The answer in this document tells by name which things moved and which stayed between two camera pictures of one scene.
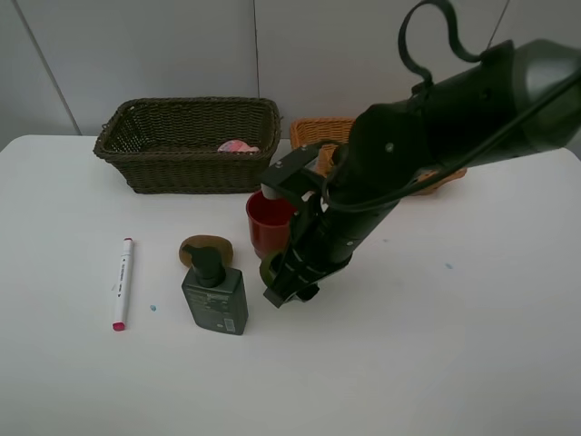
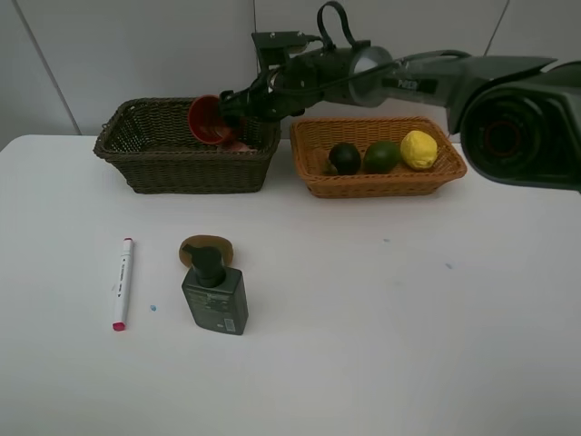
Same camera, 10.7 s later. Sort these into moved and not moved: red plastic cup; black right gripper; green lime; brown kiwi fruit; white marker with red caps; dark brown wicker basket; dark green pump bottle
Moved: black right gripper; red plastic cup; green lime
Not moved: dark brown wicker basket; white marker with red caps; brown kiwi fruit; dark green pump bottle
